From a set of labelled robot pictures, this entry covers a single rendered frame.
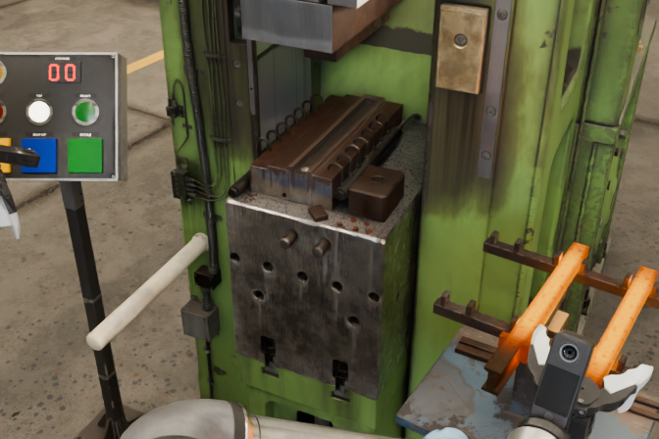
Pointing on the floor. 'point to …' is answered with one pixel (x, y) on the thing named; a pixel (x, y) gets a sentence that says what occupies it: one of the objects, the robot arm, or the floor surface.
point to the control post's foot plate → (97, 428)
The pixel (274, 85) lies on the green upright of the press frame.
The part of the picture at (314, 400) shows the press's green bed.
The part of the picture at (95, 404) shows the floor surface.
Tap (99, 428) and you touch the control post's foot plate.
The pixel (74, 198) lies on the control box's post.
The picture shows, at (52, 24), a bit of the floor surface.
